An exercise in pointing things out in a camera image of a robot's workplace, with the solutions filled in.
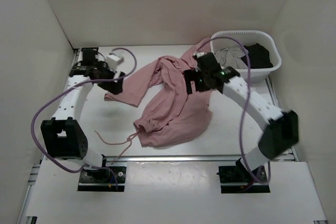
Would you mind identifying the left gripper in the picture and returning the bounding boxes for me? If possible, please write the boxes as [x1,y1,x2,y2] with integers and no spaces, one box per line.
[94,61,125,95]

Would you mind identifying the pink trousers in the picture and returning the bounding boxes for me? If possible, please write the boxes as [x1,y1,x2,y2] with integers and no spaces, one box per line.
[104,38,213,148]

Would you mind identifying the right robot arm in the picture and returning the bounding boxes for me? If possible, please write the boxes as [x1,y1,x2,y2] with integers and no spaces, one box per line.
[184,52,299,182]

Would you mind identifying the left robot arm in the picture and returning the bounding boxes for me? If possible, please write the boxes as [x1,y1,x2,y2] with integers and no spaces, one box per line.
[40,48,125,182]

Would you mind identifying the black label strip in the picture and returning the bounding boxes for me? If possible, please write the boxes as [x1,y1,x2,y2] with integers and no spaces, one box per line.
[81,47,99,51]

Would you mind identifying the grey garment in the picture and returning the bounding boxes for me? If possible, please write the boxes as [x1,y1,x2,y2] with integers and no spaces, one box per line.
[214,47,248,70]

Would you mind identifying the white plastic basket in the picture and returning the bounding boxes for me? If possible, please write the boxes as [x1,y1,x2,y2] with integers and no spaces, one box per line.
[210,30,281,83]

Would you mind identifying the black garment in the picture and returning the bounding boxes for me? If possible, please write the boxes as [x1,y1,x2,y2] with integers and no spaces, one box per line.
[244,43,273,69]

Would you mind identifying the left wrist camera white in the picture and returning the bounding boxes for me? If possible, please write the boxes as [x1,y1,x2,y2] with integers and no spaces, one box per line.
[105,53,124,72]

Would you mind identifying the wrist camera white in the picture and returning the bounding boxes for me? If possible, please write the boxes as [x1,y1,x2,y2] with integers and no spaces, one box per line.
[105,53,124,72]
[193,52,206,59]

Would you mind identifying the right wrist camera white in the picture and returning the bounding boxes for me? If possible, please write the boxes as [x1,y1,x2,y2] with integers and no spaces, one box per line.
[193,52,206,59]

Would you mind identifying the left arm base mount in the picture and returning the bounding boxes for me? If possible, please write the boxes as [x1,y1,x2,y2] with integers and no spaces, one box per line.
[77,163,127,192]

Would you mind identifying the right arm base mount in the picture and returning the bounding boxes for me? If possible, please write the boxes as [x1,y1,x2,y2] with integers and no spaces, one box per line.
[216,165,270,194]

